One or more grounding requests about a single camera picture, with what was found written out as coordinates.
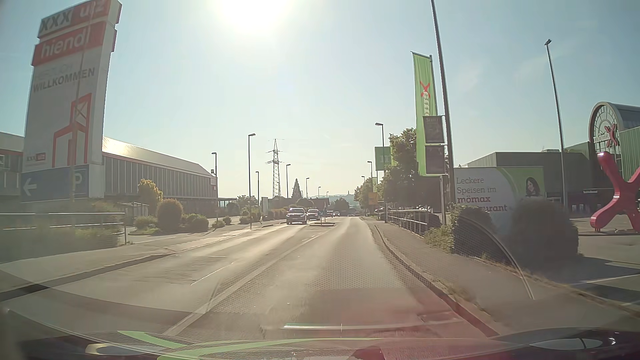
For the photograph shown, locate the electricity pylon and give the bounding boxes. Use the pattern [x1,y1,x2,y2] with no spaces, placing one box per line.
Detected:
[266,139,285,199]

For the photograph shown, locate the group of trees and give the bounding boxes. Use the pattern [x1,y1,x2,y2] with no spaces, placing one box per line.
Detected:
[354,127,443,213]

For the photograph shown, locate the grey asphalt road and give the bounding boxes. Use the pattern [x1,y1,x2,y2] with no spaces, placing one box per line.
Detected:
[0,216,493,346]

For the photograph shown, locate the metal railing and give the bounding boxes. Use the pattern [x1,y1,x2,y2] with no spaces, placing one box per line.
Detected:
[386,208,434,237]
[0,211,128,246]

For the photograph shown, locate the green flag on pole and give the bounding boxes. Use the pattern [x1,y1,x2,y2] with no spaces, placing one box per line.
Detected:
[411,0,457,225]

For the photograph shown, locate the road markings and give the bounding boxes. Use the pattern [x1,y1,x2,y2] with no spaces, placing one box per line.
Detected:
[162,220,351,337]

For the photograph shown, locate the row of bushes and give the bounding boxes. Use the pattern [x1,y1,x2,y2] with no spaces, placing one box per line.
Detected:
[131,179,281,234]

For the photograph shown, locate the grey pavement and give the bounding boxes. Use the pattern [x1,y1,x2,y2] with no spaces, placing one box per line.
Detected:
[0,222,251,292]
[361,216,640,337]

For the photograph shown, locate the round dark bush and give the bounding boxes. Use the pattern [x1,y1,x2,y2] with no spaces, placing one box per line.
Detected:
[424,204,510,261]
[506,199,580,266]

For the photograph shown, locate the long grey hall building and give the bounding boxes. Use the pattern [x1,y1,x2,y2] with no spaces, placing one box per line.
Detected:
[0,131,237,217]

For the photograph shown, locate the car's own bonnet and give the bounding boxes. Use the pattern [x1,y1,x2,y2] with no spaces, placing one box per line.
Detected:
[0,306,640,360]

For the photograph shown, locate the white green billboard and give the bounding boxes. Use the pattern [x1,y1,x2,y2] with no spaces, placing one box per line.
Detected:
[453,166,547,232]

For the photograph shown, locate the grey green store building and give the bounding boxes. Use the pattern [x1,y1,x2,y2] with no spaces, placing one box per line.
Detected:
[462,101,640,213]

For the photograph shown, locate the tall white red sign tower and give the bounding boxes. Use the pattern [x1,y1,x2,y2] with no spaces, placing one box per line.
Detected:
[20,0,123,203]

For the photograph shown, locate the green hedge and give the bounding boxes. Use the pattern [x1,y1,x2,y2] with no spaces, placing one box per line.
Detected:
[0,199,132,263]

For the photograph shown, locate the grey car park ground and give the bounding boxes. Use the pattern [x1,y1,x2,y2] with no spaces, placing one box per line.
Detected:
[540,214,640,307]

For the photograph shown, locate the large red cross sculpture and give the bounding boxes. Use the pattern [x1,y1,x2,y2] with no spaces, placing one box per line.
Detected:
[589,151,640,233]

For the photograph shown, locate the green sign on post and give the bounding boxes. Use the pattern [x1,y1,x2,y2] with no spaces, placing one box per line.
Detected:
[374,146,393,172]

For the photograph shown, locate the tall lamp post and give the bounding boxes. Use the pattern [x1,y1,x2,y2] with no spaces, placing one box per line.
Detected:
[544,39,569,213]

